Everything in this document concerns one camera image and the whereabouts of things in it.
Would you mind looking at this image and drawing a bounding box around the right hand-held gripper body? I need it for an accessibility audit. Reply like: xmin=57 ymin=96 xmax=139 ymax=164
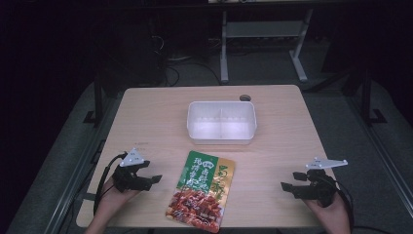
xmin=304 ymin=157 xmax=349 ymax=209

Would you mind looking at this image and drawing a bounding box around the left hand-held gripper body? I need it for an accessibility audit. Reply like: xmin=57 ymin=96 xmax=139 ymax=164
xmin=111 ymin=147 xmax=154 ymax=194

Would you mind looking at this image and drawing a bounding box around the green and red snack packet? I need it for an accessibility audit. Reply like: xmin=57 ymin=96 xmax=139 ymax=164
xmin=165 ymin=149 xmax=237 ymax=234

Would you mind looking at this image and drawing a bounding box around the white plastic container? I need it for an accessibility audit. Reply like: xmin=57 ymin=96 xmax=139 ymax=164
xmin=186 ymin=99 xmax=258 ymax=146

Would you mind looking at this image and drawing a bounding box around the person's left hand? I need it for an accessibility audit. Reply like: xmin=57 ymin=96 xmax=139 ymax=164
xmin=96 ymin=176 xmax=141 ymax=213

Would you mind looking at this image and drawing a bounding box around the person's right hand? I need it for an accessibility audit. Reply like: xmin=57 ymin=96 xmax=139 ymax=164
xmin=302 ymin=192 xmax=349 ymax=226

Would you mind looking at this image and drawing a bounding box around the black metal stand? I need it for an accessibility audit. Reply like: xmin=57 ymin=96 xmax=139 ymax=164
xmin=359 ymin=68 xmax=389 ymax=127
xmin=82 ymin=73 xmax=105 ymax=129

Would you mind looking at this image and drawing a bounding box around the white metal stand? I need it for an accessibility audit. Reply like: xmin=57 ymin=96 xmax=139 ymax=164
xmin=219 ymin=8 xmax=315 ymax=85

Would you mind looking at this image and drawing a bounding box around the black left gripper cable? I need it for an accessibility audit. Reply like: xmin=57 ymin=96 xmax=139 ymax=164
xmin=93 ymin=151 xmax=129 ymax=215

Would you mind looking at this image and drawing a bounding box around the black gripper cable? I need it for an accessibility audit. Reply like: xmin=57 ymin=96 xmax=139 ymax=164
xmin=93 ymin=151 xmax=129 ymax=215
xmin=333 ymin=180 xmax=388 ymax=234

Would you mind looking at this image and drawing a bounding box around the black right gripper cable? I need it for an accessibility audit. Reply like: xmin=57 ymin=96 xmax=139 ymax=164
xmin=333 ymin=180 xmax=388 ymax=234

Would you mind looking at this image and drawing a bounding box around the aluminium rail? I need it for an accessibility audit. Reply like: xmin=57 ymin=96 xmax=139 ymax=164
xmin=344 ymin=95 xmax=413 ymax=209
xmin=43 ymin=95 xmax=125 ymax=234

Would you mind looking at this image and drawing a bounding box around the black floor cable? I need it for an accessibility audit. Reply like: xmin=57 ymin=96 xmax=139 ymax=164
xmin=163 ymin=57 xmax=222 ymax=88

